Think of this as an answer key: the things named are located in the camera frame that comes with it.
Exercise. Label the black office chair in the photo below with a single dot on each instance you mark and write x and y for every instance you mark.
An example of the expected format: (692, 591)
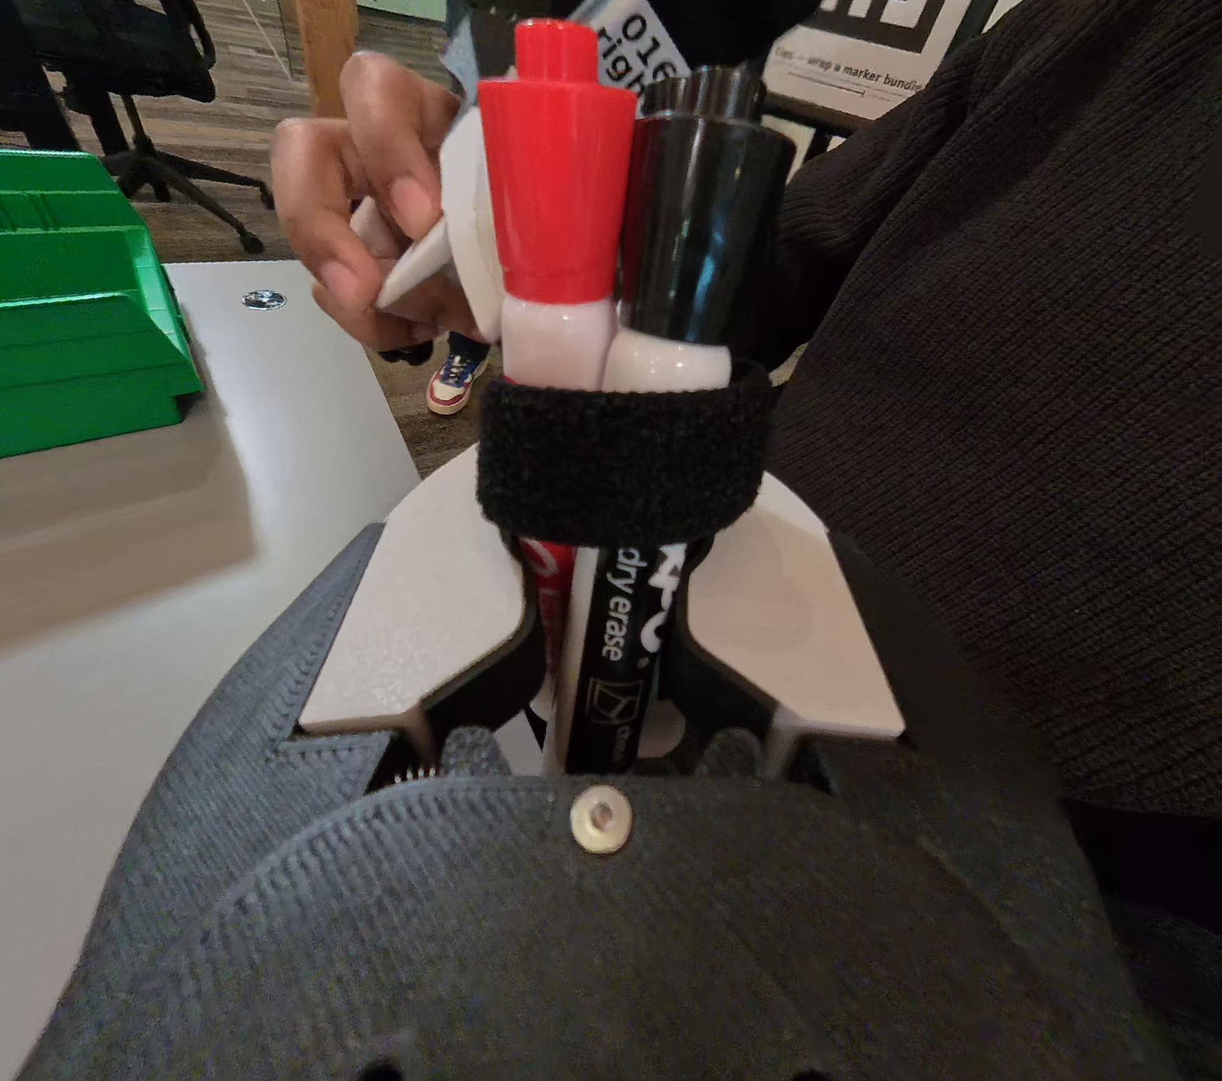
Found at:
(104, 41)

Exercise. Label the green plastic bin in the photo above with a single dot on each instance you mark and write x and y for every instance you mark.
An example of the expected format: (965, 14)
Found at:
(85, 317)

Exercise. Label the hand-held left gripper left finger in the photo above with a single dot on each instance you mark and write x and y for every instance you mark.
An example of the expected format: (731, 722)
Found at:
(410, 623)

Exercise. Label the red dry-erase marker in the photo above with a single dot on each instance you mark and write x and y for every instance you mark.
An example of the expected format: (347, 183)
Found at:
(554, 193)

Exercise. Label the round metal table grommet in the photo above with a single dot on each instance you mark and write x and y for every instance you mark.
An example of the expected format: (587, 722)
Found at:
(263, 300)

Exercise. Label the person's right hand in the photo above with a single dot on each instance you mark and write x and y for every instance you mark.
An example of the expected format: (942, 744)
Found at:
(363, 183)

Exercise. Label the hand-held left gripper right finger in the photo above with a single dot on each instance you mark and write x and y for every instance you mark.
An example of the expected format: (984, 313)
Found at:
(792, 623)

